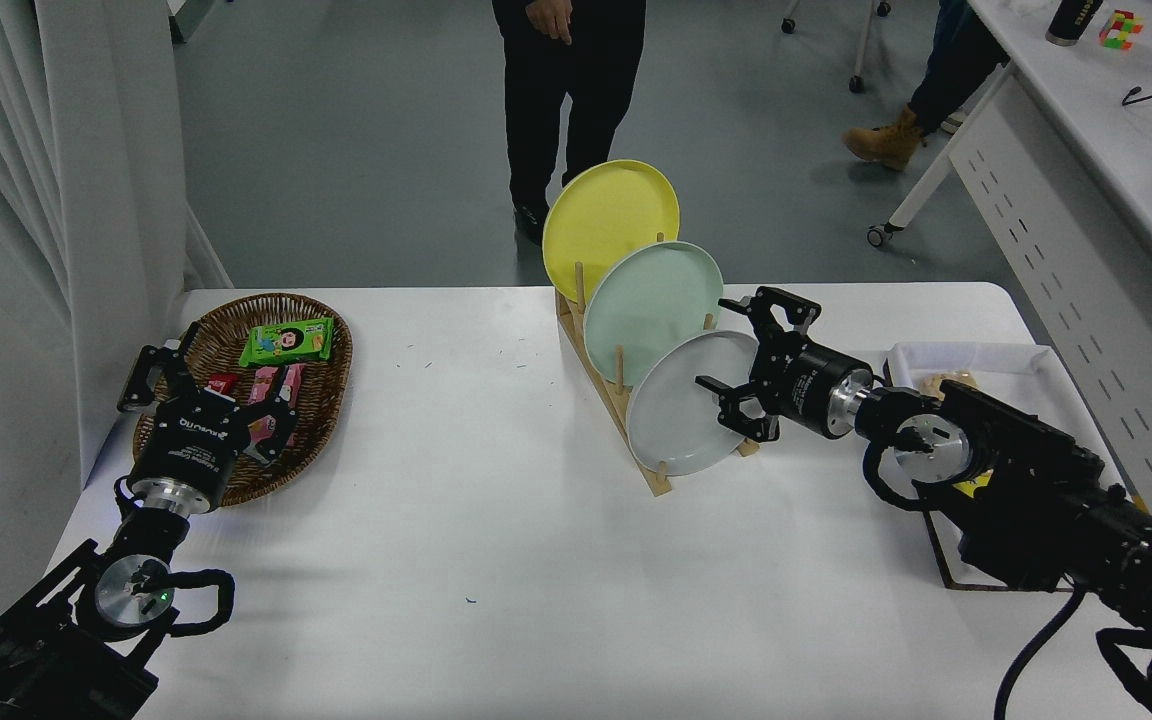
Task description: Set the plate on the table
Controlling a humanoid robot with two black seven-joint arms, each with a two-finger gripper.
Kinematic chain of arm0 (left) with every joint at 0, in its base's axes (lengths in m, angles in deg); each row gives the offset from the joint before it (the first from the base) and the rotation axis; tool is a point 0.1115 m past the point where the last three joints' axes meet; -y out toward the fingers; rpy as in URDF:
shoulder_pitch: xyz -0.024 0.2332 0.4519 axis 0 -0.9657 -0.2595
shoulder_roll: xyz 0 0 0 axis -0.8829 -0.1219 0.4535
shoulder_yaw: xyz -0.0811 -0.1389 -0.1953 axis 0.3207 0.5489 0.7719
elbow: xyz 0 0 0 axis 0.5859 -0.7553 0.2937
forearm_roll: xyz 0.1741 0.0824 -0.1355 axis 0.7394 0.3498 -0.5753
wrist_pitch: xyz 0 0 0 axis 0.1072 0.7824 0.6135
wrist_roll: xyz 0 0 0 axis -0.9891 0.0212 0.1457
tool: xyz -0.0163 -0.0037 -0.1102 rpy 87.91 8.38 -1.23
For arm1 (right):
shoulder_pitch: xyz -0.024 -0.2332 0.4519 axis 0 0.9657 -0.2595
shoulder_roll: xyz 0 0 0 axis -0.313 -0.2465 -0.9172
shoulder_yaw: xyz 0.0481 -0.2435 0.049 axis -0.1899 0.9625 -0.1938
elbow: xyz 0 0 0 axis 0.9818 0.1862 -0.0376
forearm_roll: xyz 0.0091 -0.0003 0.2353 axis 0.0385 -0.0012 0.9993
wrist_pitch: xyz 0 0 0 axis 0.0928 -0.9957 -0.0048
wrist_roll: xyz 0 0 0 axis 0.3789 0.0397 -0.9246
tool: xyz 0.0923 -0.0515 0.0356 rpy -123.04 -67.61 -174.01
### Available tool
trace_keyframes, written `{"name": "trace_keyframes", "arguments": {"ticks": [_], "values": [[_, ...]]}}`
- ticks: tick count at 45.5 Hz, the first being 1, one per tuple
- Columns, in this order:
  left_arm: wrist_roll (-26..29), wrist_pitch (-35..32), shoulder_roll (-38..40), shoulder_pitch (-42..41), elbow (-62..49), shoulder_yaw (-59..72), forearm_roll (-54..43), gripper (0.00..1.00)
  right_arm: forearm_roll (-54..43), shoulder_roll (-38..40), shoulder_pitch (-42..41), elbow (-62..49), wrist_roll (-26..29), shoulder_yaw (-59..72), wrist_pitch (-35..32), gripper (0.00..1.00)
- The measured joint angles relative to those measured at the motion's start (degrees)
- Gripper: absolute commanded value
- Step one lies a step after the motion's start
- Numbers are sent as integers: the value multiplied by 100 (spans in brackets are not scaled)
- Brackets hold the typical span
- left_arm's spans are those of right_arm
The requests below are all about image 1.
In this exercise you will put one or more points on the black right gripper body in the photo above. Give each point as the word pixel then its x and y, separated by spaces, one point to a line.
pixel 801 385

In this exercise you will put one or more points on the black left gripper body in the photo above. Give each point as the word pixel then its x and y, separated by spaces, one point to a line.
pixel 191 440

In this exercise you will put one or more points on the grey plate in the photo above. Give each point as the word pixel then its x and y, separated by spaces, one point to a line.
pixel 676 420

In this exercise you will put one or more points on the yellow plate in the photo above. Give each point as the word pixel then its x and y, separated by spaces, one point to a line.
pixel 601 215

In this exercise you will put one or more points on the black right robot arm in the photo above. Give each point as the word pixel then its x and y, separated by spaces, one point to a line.
pixel 1036 480

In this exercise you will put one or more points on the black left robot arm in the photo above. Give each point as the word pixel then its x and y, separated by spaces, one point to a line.
pixel 56 650

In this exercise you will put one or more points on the wooden plate rack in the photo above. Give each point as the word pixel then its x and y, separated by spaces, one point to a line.
pixel 659 480

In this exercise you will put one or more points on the mint green plate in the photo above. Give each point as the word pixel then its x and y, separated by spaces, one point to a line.
pixel 651 300

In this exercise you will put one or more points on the person's right hand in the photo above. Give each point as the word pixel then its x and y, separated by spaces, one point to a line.
pixel 551 18

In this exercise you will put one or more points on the pink snack bar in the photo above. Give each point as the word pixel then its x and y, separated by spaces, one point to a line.
pixel 264 382

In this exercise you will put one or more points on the brown wicker basket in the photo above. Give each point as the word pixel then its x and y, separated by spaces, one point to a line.
pixel 321 400

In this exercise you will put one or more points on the small red snack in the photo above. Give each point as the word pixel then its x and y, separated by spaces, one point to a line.
pixel 223 382

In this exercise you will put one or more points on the green snack pack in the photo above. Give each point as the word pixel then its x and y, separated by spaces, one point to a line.
pixel 286 342

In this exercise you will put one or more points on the clear pack of beige crackers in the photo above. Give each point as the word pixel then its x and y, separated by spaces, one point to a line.
pixel 946 382

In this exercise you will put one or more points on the white rectangular tray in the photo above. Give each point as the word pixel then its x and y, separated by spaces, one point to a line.
pixel 996 360

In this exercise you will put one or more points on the yellow snack pack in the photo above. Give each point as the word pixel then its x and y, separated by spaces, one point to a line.
pixel 971 488

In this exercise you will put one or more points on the person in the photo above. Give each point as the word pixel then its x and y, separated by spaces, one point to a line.
pixel 586 100
pixel 956 70
pixel 948 10

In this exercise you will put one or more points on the grey furniture corner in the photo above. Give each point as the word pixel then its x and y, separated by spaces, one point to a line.
pixel 186 20

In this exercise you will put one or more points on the white side desk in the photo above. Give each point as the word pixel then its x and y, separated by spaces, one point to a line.
pixel 1086 120

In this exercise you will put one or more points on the black tumbler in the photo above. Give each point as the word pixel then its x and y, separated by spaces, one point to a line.
pixel 1071 20

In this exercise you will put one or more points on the colourful puzzle cube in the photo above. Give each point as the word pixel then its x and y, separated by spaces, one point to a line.
pixel 1121 30

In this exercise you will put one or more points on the white caster leg frame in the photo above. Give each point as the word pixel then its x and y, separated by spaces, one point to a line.
pixel 864 50

